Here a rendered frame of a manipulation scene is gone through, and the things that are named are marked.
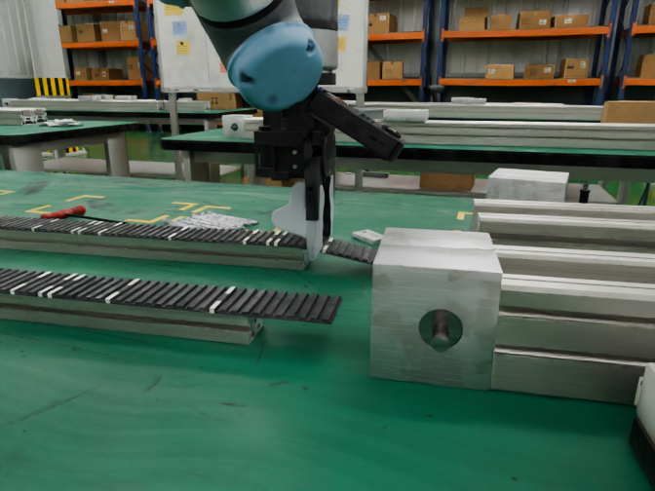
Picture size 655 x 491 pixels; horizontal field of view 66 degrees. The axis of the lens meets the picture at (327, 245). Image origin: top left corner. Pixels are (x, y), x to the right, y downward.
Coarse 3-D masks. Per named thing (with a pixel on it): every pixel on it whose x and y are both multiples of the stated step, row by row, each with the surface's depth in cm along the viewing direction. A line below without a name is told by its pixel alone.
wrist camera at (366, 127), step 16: (320, 96) 55; (336, 96) 58; (320, 112) 55; (336, 112) 55; (352, 112) 55; (336, 128) 56; (352, 128) 55; (368, 128) 55; (384, 128) 56; (368, 144) 55; (384, 144) 55; (400, 144) 55; (384, 160) 57
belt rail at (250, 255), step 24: (0, 240) 70; (24, 240) 70; (48, 240) 69; (72, 240) 67; (96, 240) 67; (120, 240) 66; (144, 240) 65; (240, 264) 63; (264, 264) 63; (288, 264) 62
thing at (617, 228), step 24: (480, 216) 53; (504, 216) 53; (528, 216) 53; (552, 216) 53; (576, 216) 57; (600, 216) 57; (624, 216) 56; (648, 216) 56; (504, 240) 53; (528, 240) 53; (552, 240) 53; (576, 240) 52; (600, 240) 52; (624, 240) 51; (648, 240) 50
